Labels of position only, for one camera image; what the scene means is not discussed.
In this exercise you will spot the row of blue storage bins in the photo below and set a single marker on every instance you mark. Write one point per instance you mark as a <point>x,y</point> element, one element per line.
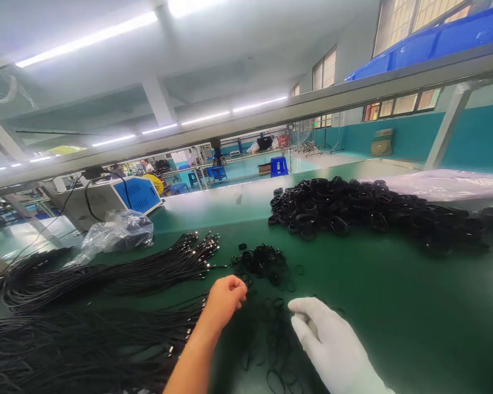
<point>427,43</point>

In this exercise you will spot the heap of small black bands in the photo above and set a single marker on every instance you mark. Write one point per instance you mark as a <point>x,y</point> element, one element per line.
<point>263,260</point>

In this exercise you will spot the blue and white machine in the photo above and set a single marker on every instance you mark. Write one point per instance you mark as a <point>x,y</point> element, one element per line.
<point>135,195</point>

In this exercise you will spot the person's left hand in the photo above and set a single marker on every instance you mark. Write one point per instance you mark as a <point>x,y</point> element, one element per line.
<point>222,297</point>

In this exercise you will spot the person's left fingers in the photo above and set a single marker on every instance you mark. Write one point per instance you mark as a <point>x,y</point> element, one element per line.
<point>240,292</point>

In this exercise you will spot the clear plastic bag black parts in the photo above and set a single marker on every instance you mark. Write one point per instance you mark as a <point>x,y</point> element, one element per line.
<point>121,232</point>

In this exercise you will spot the grey metal overhead shelf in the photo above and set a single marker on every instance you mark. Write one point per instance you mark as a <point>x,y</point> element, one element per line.
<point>271,111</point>

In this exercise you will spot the clear plastic sheet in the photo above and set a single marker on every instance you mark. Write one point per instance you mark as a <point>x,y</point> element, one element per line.
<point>439,184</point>

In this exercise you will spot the person's right thumb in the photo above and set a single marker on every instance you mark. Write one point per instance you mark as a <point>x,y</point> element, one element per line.
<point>303,331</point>

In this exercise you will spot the person's right index finger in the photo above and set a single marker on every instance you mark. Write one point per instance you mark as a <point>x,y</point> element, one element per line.
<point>306,304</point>

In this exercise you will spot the person's right hand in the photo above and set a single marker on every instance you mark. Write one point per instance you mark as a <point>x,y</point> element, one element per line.
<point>337,353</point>

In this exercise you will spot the stack of blue plastic stools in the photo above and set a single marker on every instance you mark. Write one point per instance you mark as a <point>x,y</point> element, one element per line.
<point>278,166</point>

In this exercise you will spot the scattered thin black rubber rings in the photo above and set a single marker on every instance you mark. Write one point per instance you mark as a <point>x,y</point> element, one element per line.
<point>277,349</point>

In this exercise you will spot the cardboard box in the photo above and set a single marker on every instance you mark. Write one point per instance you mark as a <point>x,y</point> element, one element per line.
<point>382,143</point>

